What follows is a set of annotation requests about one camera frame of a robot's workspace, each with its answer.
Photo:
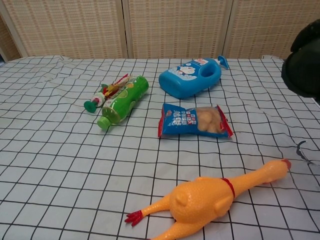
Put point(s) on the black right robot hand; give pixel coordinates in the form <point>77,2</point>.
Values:
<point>308,35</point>

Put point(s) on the blue cartoon pump bottle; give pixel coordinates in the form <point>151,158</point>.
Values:
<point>185,81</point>

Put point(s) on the woven beige folding screen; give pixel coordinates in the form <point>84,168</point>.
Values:
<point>175,27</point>

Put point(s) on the blue snack bag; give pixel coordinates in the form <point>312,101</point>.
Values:
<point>175,123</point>

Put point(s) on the green plastic drink bottle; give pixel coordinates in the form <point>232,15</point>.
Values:
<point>125,98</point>

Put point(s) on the yellow rubber chicken toy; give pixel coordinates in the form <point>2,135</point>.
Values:
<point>200,200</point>

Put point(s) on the feather shuttlecock with green base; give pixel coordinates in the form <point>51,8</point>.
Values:
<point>90,106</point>

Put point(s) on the white black checked tablecloth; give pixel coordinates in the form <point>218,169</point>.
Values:
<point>62,162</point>

